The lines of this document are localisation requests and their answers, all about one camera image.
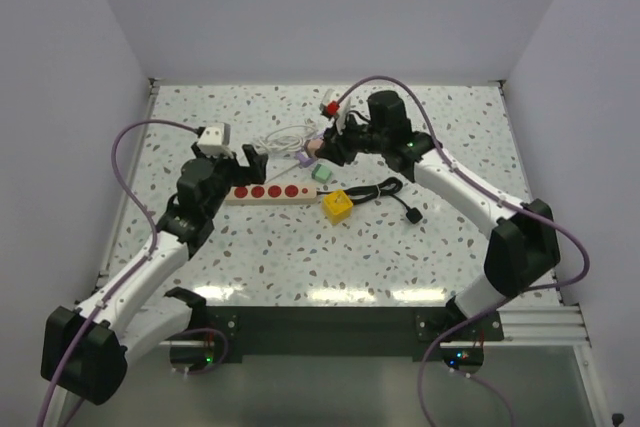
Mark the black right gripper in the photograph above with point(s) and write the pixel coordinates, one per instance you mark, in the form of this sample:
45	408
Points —
336	145

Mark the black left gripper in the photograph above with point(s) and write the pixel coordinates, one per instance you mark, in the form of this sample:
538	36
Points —
244	175

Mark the pink brown USB charger plug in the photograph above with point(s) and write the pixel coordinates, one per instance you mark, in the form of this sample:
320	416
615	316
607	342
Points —
313	148

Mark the beige power strip red sockets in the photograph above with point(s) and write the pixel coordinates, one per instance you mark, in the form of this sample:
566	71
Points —
272	194

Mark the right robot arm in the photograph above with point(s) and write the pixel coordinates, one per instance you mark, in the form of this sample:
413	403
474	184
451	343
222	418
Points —
522	246

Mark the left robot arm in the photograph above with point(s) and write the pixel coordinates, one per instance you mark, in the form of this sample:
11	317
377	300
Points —
85	350

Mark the green USB charger plug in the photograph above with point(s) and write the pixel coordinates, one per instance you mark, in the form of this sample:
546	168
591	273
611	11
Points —
321	173

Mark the purple power strip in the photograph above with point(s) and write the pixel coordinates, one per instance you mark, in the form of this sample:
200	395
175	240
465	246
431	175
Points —
304	158

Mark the yellow cube socket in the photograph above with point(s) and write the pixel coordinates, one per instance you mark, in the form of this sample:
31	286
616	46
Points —
337	206

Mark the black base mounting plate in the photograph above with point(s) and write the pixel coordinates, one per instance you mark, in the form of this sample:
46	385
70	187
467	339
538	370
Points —
309	331

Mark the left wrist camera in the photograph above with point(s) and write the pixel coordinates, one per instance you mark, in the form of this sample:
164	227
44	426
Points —
214	140

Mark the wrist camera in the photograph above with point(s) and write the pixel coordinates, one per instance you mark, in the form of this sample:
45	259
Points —
214	140
335	110

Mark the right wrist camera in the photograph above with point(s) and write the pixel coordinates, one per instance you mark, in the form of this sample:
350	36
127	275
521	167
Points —
335	110

